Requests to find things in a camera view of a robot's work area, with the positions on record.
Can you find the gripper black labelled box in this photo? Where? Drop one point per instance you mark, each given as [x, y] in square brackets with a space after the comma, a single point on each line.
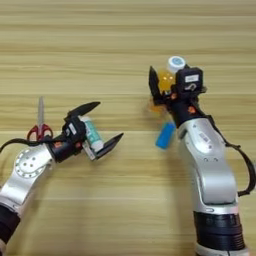
[190, 81]
[74, 128]

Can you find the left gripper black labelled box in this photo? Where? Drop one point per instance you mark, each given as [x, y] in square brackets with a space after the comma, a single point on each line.
[74, 128]

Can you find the blue eraser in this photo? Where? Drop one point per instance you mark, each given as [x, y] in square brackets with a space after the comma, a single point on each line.
[165, 136]

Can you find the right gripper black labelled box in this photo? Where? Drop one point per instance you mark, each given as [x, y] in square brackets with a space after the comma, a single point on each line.
[190, 81]

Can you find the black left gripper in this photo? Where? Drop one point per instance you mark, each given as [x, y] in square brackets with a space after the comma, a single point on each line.
[68, 146]

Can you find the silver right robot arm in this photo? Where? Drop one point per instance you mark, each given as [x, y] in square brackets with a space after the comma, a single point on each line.
[210, 166]

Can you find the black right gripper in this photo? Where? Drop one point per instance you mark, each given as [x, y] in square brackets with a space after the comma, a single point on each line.
[181, 106]

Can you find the teal white glue stick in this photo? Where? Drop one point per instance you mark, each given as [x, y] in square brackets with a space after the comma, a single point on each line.
[91, 133]

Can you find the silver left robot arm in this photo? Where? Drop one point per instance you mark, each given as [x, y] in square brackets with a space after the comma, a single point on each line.
[25, 173]

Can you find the orange juice bottle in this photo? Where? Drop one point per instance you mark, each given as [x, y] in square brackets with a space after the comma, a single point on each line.
[166, 78]

